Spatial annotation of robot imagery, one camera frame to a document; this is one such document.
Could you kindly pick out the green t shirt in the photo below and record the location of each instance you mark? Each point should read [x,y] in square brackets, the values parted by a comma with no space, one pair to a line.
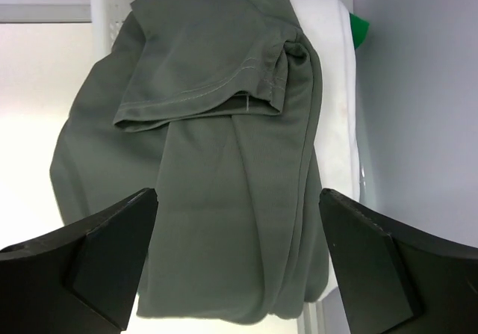
[359,29]

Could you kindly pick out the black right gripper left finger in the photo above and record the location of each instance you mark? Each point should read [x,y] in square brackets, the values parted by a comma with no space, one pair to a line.
[81,278]

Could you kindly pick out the grey t shirt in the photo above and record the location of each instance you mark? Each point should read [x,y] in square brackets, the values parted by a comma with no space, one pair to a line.
[214,104]

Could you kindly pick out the white t shirt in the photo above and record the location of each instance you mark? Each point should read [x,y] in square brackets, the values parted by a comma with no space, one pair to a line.
[314,276]

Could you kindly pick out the white laundry basket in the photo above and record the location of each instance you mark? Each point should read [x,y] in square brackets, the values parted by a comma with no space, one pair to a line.
[112,16]

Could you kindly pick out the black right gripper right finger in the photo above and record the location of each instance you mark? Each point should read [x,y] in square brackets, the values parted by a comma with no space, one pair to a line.
[394,278]

